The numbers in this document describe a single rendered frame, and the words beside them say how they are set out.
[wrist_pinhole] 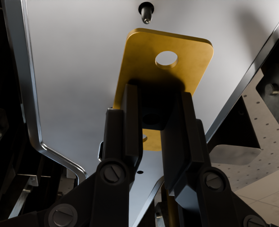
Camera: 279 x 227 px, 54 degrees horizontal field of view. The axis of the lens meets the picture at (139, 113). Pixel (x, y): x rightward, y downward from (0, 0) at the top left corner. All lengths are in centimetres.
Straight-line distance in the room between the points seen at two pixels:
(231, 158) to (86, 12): 29
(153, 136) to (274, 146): 86
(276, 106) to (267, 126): 60
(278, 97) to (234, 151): 13
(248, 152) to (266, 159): 66
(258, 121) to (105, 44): 69
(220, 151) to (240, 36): 19
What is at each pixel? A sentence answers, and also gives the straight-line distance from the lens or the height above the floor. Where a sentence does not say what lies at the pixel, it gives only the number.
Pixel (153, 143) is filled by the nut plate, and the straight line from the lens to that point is 17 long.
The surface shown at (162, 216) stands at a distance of 54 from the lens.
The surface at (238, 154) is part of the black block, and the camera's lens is 41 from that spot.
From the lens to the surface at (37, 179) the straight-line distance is 48.
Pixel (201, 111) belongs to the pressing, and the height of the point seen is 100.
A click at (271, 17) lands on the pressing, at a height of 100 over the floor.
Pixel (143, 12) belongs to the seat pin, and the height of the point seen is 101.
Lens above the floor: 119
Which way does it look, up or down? 40 degrees down
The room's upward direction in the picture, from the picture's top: 179 degrees clockwise
